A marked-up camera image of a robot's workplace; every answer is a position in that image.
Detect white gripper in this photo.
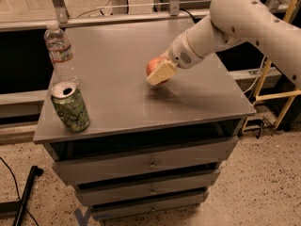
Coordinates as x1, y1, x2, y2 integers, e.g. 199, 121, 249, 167
147, 32, 203, 86

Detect grey drawer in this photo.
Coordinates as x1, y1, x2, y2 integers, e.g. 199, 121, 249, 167
90, 187, 208, 221
75, 169, 220, 206
53, 136, 238, 185

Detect black stand leg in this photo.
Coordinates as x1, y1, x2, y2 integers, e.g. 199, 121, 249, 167
13, 166, 43, 226

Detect clear plastic water bottle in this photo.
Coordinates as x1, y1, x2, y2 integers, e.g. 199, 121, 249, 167
44, 21, 80, 86

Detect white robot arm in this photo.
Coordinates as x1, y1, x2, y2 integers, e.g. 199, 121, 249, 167
147, 0, 301, 88

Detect middle grey drawer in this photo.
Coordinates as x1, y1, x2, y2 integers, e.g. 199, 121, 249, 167
75, 169, 220, 206

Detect black floor cable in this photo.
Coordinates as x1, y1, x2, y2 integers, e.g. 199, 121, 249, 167
0, 155, 40, 226

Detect green soda can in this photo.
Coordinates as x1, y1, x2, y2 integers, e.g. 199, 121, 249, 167
51, 81, 89, 132

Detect red apple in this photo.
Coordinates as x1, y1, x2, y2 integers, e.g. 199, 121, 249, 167
146, 57, 164, 77

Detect white cable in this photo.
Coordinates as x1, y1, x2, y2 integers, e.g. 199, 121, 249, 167
243, 55, 267, 95

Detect grey drawer cabinet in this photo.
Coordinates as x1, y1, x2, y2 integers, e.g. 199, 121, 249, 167
33, 18, 257, 222

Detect top grey drawer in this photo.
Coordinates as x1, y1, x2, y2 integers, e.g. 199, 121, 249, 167
53, 136, 238, 185

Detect bottom grey drawer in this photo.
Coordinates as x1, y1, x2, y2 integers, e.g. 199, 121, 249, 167
90, 187, 208, 221

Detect metal railing frame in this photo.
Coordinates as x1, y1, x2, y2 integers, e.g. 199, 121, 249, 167
0, 0, 291, 33

